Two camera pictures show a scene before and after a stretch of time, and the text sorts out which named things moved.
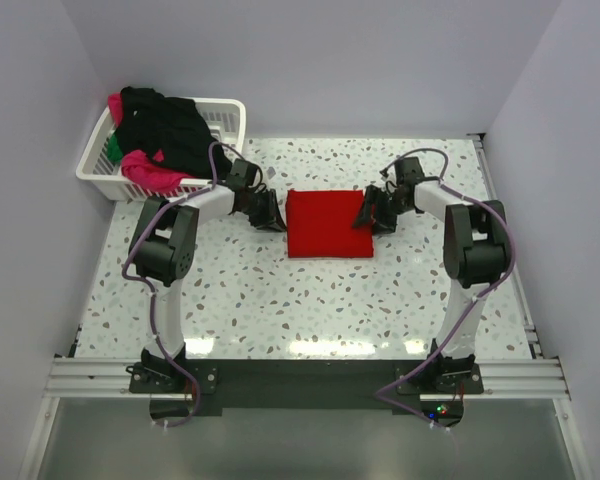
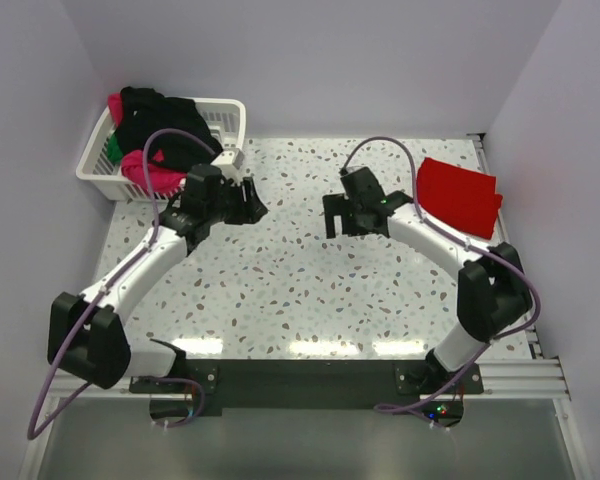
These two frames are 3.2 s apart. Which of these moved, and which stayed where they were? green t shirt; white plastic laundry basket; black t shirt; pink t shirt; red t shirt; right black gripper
Moved: right black gripper; red t shirt
Stayed: white plastic laundry basket; pink t shirt; black t shirt; green t shirt
